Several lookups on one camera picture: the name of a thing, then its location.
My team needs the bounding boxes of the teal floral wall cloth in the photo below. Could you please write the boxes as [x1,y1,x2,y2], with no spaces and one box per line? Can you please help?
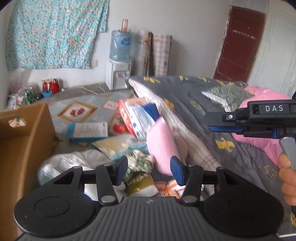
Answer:
[6,0,109,70]

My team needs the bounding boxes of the green bottles by wall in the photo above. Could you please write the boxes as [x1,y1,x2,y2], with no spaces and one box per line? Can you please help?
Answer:
[24,85,43,104]

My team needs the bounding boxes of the gold snack packet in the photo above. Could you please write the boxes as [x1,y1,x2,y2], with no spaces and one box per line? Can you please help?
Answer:
[126,173,159,197]

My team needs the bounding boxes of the peach wet wipes pack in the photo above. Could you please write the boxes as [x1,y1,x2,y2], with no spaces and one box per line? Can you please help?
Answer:
[117,97,147,136]

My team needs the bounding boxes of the grey quilt with yellow patches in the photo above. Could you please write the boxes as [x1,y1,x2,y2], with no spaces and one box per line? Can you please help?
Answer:
[125,75,296,232]

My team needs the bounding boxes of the person's right hand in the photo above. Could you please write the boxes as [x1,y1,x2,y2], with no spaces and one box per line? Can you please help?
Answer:
[278,153,296,206]

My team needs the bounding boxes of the red bottles by wall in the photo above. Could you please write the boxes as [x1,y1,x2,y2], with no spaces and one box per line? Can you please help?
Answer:
[42,78,60,94]

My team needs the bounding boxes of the blue white package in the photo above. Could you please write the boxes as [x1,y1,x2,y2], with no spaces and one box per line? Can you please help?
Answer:
[128,103,160,141]

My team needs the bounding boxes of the orange striped towel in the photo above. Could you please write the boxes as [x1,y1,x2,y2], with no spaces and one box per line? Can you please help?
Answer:
[155,180,185,199]

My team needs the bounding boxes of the blue water bottle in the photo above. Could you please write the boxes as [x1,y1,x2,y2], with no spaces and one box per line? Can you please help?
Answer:
[109,31,132,62]

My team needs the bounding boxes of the rolled checked mat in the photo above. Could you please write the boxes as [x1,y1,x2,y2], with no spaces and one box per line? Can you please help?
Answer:
[152,34,173,77]

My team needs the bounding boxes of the green floral cloth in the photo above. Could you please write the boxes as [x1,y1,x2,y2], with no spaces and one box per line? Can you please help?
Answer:
[123,150,155,183]

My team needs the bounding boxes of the patterned floor mat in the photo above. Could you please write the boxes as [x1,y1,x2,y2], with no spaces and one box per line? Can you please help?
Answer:
[37,84,136,142]

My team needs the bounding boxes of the brown cardboard box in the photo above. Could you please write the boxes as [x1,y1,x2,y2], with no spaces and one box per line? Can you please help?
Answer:
[1,103,56,240]

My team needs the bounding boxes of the rolled floral mat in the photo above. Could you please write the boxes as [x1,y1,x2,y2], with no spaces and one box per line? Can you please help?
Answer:
[134,30,152,76]

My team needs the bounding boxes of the pink folded towel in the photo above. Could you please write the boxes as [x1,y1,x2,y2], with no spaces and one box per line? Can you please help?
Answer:
[146,117,184,176]

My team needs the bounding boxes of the white plastic bag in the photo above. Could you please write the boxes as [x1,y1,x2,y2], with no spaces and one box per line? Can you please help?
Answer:
[37,148,117,202]

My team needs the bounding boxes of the white blue tissue pack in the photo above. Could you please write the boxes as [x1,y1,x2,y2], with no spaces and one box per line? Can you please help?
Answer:
[66,122,108,143]

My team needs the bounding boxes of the white water dispenser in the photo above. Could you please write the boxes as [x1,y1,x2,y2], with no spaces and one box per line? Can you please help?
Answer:
[105,59,132,90]

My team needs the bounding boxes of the dark red door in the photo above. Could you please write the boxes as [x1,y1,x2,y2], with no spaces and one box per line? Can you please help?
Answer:
[214,6,265,82]

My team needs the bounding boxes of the yellow white pack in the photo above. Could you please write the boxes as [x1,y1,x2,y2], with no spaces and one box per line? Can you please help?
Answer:
[92,134,147,161]

